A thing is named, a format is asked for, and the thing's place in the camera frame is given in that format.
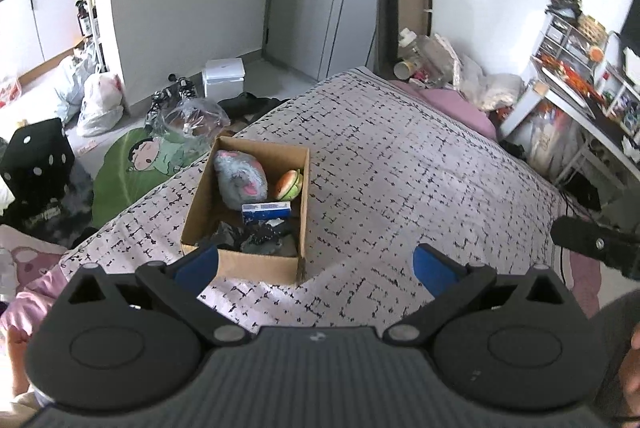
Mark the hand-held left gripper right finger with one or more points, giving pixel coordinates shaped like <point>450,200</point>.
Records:
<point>432,270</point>

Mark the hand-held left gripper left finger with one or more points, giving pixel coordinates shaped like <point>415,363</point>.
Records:
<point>197,267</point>

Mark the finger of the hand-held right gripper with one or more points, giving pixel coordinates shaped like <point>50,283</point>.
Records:
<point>580,235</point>

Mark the brown cardboard box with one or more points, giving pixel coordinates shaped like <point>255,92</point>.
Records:
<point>205,208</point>

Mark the small black cloth item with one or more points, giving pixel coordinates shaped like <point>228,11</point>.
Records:
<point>272,235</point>

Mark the blue tissue pack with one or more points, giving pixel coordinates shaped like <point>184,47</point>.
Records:
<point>265,209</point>

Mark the blue and pink fluffy plush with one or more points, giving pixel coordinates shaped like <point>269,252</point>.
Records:
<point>237,178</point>

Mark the burger plush toy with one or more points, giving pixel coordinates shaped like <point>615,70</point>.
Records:
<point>289,185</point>

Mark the person's right forearm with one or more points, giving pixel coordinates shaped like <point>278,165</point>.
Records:
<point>612,348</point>

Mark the black patterned white blanket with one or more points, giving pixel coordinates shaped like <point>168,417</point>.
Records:
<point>400,188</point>

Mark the green cartoon cushion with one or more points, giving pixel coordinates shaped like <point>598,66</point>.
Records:
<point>130,168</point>

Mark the white desk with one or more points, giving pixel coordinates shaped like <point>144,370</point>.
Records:
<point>575,105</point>

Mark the clear plastic bag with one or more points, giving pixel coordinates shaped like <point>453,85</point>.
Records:
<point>192,118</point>

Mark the pink bed sheet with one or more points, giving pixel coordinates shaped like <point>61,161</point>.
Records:
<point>450,105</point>

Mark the black clothing on floor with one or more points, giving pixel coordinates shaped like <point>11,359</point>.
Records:
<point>247,105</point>

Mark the pink printed blanket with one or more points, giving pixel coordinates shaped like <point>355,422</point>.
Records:
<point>27,253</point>

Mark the pile of clear plastic bags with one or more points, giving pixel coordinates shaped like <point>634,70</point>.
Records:
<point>482,75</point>

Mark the white box appliance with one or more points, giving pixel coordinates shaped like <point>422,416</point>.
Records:
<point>223,78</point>

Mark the black dice stool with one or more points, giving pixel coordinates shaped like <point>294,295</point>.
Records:
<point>37,158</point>

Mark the grey drawer organizer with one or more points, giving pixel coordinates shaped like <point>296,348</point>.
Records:
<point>560,35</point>

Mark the paper cup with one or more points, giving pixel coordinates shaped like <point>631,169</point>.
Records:
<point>404,69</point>

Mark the wicker basket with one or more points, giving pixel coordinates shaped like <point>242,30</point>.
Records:
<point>591,28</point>

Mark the black monitor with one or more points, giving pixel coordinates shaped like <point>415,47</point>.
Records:
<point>632,23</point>

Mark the clear plastic bottle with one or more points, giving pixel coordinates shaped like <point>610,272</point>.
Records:
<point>417,48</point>

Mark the grey plastic bag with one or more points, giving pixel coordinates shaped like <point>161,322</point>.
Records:
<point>72,80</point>

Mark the red and white plastic bag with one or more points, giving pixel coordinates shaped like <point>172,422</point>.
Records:
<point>9,90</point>

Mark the black framed brown board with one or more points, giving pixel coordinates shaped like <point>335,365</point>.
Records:
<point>407,3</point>

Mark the black spray bottle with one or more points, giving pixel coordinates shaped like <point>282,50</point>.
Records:
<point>82,15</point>

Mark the white kitchen cabinet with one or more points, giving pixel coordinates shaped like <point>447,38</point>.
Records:
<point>45,18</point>

